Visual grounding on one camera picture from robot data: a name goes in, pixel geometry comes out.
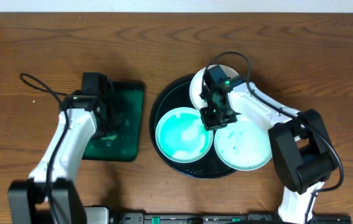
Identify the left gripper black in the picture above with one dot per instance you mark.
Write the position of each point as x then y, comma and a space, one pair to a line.
108, 116

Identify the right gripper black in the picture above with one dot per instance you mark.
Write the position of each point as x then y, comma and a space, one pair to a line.
210, 124

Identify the white plate back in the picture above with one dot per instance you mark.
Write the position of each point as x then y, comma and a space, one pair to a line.
195, 88

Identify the white plate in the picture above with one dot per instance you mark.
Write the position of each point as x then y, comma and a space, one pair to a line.
181, 137
243, 145
195, 88

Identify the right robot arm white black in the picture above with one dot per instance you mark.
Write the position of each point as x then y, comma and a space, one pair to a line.
303, 155

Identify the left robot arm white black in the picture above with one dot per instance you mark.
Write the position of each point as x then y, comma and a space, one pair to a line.
49, 194

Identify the black rectangular soapy water tray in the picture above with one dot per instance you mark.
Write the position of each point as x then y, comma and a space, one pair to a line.
121, 145

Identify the round black tray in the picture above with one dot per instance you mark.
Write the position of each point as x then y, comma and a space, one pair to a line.
176, 95

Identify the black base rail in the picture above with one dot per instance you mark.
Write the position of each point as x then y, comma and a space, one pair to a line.
178, 218

